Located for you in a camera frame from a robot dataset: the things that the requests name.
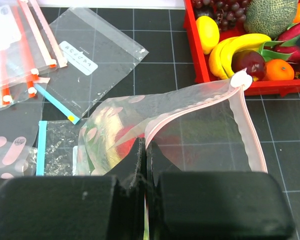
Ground pink zipper clear bag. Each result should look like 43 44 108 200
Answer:
17 0 68 68

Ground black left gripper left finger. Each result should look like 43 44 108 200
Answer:
0 138 146 240

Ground green cantaloupe melon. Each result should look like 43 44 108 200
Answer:
243 0 298 39

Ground yellow lemon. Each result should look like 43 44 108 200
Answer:
196 16 220 55

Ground pink dragon fruit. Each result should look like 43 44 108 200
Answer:
257 22 300 64

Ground pink dotted zip bag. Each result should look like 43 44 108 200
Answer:
76 67 268 240

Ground red plastic bin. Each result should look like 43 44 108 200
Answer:
183 0 300 97

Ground pink dotted bag stack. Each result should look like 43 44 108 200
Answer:
0 136 38 179

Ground dark red apple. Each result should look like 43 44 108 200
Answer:
231 49 267 82

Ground yellow banana bunch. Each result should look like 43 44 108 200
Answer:
208 33 272 80

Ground orange tangerine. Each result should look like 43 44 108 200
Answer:
265 59 295 81

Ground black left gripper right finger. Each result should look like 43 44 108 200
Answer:
146 142 295 240

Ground dark purple grapes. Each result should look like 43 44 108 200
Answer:
190 0 251 32

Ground green celery stalk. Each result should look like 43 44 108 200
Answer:
83 115 134 176

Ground orange zipper bag stack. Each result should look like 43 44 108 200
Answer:
0 0 57 111

